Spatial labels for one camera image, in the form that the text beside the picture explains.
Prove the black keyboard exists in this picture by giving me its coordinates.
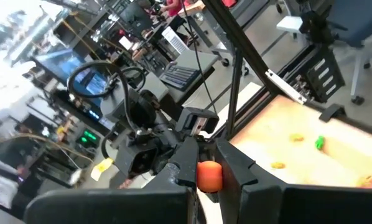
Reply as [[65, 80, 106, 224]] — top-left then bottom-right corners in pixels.
[[159, 61, 203, 91]]

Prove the green skeleton toy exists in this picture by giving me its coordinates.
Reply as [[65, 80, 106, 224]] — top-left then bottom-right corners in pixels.
[[315, 135, 326, 151]]

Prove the yellow cable tag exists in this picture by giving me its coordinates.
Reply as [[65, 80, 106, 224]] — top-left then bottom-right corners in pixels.
[[90, 157, 114, 182]]

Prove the grey desk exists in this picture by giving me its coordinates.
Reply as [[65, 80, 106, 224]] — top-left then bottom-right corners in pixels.
[[136, 49, 220, 103]]

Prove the white ribbed box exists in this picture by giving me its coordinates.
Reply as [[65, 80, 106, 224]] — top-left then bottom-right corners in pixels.
[[160, 26, 190, 55]]

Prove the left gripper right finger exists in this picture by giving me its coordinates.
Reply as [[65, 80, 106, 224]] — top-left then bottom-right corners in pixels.
[[216, 138, 372, 224]]

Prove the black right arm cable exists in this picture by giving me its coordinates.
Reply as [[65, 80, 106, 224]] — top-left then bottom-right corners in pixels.
[[66, 60, 147, 131]]

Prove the black computer case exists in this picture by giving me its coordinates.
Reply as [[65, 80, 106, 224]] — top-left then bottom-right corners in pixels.
[[75, 128, 101, 149]]

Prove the long silver bar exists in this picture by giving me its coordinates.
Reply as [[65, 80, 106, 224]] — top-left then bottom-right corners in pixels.
[[264, 68, 308, 105]]

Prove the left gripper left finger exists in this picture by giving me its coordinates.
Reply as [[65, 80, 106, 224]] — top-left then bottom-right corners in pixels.
[[24, 136, 199, 224]]

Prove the blue-screen monitor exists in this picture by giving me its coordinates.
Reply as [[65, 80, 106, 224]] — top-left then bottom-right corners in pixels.
[[33, 49, 112, 96]]

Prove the blue office chair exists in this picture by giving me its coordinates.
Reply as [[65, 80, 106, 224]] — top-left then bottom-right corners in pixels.
[[325, 0, 372, 106]]

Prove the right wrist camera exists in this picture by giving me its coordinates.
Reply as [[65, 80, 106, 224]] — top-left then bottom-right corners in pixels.
[[114, 145, 159, 179]]

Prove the black aluminium table frame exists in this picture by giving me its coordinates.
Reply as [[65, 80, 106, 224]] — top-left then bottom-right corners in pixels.
[[201, 0, 372, 144]]

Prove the black edge bracket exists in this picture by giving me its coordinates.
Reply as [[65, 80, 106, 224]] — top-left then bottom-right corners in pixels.
[[318, 103, 347, 123]]

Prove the person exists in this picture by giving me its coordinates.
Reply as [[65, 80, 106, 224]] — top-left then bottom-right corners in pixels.
[[159, 0, 184, 17]]

